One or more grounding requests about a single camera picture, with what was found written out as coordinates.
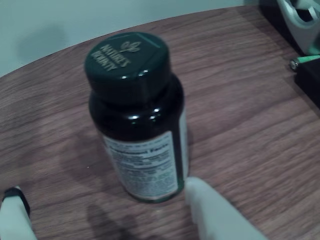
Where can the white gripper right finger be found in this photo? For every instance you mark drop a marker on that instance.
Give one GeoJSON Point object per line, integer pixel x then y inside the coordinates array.
{"type": "Point", "coordinates": [215, 217]}

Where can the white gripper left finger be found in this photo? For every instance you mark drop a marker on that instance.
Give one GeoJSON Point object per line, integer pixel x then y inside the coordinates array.
{"type": "Point", "coordinates": [12, 220]}

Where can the green pill bottle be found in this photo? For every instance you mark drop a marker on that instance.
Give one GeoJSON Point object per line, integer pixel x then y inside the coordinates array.
{"type": "Point", "coordinates": [135, 117]}

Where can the green cylindrical battery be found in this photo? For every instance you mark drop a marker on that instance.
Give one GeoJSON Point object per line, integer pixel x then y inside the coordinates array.
{"type": "Point", "coordinates": [306, 60]}

